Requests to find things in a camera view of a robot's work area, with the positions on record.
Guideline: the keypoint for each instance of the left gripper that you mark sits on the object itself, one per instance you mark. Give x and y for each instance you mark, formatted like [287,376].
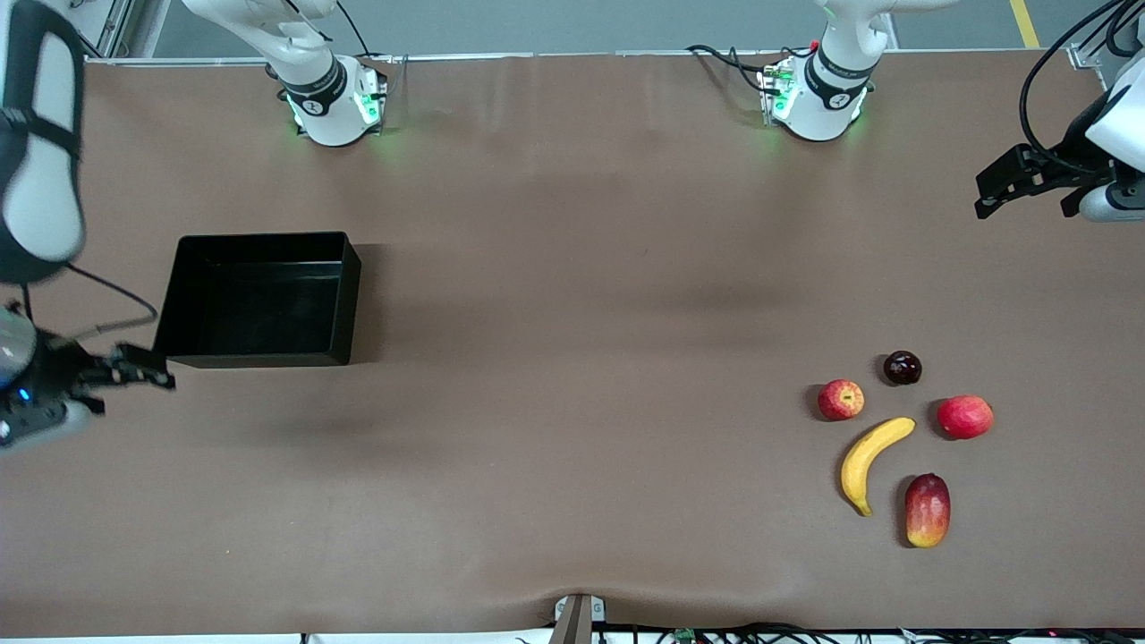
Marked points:
[1071,159]

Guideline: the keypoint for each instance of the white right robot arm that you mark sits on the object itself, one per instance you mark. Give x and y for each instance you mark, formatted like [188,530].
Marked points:
[40,197]

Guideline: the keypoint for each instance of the yellow banana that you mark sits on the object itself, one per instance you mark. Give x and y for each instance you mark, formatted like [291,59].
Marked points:
[863,456]

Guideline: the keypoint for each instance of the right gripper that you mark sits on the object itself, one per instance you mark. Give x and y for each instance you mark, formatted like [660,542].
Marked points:
[61,368]

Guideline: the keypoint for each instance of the small red yellow apple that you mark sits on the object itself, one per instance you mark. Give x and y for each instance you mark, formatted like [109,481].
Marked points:
[841,400]

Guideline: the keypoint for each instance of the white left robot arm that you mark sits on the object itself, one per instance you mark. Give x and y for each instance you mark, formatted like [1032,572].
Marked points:
[832,89]

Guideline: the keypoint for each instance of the red round apple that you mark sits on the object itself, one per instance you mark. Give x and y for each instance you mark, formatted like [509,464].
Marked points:
[966,417]

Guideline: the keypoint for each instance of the black plastic box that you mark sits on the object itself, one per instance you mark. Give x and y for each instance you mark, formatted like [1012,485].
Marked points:
[259,309]

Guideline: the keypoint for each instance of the aluminium frame profile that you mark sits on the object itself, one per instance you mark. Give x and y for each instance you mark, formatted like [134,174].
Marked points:
[107,27]

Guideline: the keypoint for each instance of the brown table mat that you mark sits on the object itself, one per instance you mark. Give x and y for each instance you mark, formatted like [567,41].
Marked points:
[537,447]

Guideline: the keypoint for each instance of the red yellow mango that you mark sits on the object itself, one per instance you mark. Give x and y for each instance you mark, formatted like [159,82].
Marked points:
[928,510]

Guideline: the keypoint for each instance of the dark purple plum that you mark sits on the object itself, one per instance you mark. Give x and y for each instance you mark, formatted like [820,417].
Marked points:
[902,368]

